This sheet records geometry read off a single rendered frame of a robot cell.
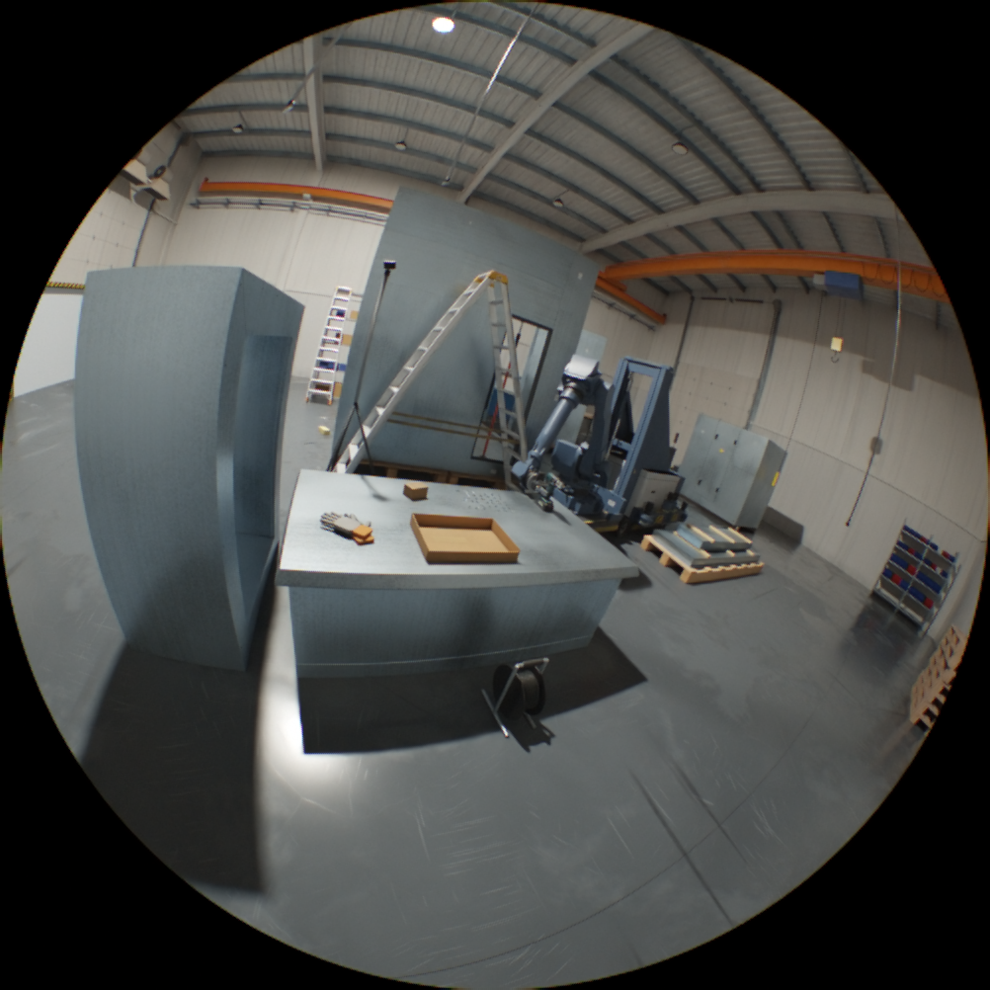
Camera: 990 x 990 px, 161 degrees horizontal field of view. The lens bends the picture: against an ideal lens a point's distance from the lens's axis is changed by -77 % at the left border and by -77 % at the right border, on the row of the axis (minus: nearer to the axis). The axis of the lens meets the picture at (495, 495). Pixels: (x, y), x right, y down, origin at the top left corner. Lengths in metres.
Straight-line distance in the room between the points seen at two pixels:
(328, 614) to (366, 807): 0.76
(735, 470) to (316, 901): 8.51
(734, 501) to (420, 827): 7.85
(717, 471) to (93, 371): 8.93
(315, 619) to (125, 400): 1.06
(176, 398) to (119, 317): 0.37
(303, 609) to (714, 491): 8.09
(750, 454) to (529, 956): 8.15
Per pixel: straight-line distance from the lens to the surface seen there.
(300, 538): 1.42
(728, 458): 8.43
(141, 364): 1.29
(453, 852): 1.44
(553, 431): 2.68
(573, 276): 4.59
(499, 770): 1.60
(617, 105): 9.29
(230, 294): 1.14
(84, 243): 11.31
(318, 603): 1.41
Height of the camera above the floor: 1.39
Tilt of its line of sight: 19 degrees down
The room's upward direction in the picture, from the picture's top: 16 degrees clockwise
